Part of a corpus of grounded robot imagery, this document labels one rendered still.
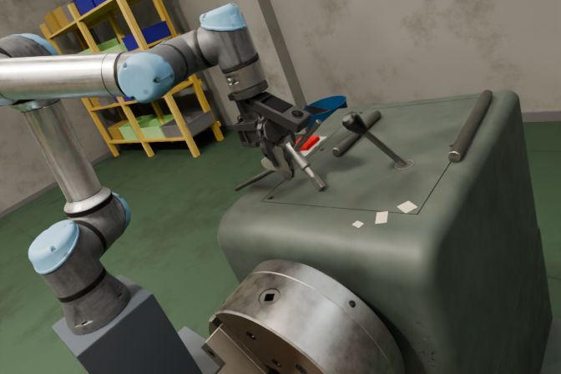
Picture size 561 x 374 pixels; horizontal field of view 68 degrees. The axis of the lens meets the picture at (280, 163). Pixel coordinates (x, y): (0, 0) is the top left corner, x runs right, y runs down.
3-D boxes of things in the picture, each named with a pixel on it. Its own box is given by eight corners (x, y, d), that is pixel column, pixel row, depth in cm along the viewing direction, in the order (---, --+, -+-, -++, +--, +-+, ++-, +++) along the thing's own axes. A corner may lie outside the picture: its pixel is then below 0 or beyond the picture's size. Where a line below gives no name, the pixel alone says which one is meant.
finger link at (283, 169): (275, 179, 91) (260, 141, 88) (295, 179, 87) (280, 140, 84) (266, 186, 89) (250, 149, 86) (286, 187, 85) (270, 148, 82)
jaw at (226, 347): (271, 360, 71) (222, 310, 72) (282, 354, 67) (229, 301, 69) (229, 417, 64) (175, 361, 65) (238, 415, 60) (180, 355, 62)
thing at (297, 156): (328, 183, 82) (293, 138, 84) (321, 187, 80) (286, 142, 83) (322, 189, 83) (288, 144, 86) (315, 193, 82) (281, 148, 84)
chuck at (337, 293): (277, 351, 91) (231, 241, 77) (416, 420, 71) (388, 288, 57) (268, 364, 89) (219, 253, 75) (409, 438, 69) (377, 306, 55)
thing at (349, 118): (355, 132, 75) (347, 108, 74) (371, 131, 73) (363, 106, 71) (344, 142, 73) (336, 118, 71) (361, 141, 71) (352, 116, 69)
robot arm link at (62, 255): (43, 301, 95) (8, 255, 90) (80, 262, 107) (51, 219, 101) (83, 295, 91) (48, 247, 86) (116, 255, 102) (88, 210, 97)
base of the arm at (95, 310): (63, 322, 103) (40, 292, 99) (115, 281, 112) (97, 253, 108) (83, 344, 92) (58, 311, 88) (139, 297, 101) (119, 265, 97)
